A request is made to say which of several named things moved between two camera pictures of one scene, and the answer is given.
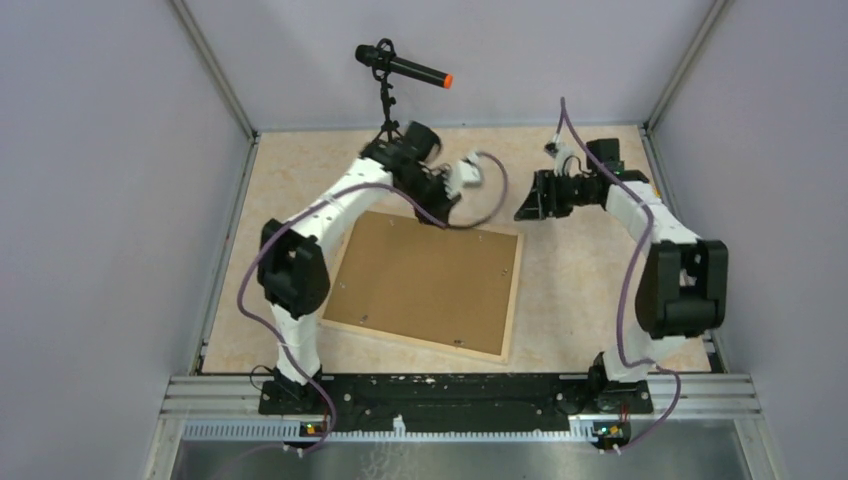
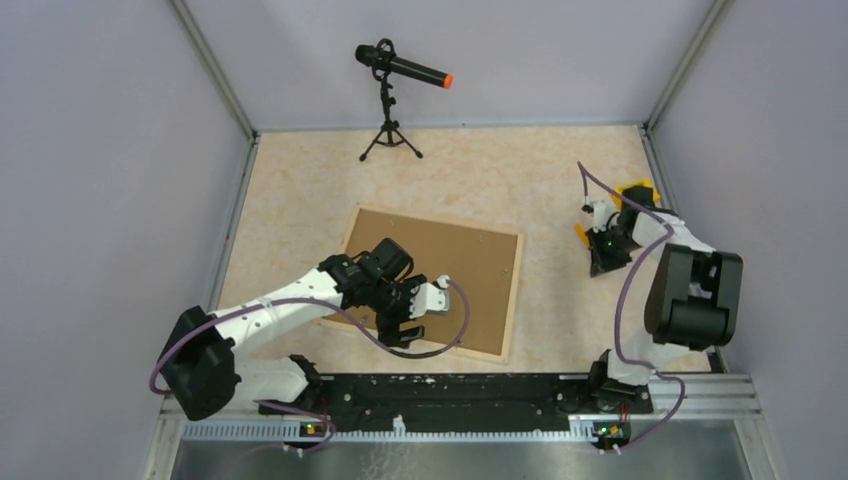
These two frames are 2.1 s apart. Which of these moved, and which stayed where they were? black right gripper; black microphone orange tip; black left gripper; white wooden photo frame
Moved: black right gripper; black left gripper
Stayed: black microphone orange tip; white wooden photo frame
